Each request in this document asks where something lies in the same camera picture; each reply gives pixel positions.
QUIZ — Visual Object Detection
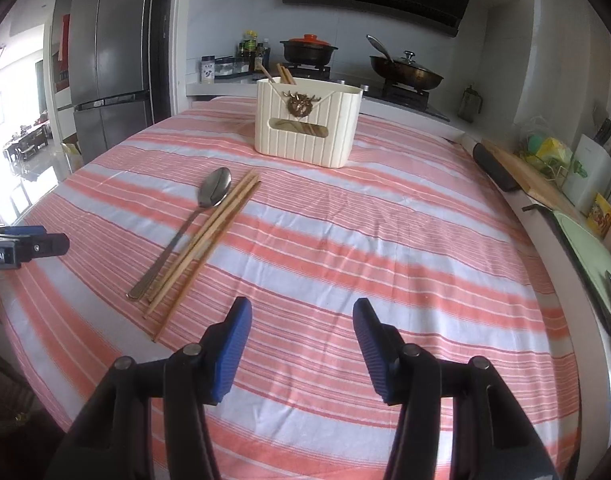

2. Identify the grey refrigerator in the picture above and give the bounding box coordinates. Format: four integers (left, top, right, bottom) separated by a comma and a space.
67, 0, 171, 162

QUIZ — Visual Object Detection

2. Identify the plastic bag with produce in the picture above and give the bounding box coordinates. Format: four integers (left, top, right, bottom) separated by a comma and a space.
518, 116, 587, 188

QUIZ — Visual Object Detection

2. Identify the black gas stove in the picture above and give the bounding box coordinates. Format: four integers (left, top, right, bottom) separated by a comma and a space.
284, 62, 450, 122

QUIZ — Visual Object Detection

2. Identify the wooden cutting board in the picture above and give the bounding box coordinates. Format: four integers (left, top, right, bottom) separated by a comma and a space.
482, 140, 585, 223

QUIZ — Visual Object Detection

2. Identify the wok with glass lid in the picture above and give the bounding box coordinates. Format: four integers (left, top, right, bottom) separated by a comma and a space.
366, 35, 443, 91

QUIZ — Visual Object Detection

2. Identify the metal spoon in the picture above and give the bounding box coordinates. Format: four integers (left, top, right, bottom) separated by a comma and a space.
126, 167, 232, 301

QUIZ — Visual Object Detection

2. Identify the dark glass jug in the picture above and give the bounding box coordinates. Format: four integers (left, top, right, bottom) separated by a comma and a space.
457, 86, 483, 124

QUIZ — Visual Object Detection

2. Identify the cream ribbed utensil holder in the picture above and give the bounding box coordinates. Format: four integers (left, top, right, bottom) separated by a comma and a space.
255, 78, 363, 169

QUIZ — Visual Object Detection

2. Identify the pink striped table cloth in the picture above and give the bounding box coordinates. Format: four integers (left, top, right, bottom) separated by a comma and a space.
0, 98, 580, 479

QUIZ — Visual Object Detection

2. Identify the yellow snack packet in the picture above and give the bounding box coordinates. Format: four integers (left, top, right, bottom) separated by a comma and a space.
586, 193, 611, 240

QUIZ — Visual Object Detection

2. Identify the green cutting board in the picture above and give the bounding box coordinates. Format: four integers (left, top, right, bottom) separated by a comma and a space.
553, 211, 611, 337

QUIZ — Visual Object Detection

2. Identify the black pot orange lid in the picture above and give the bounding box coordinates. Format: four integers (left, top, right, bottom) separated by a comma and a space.
281, 35, 338, 67

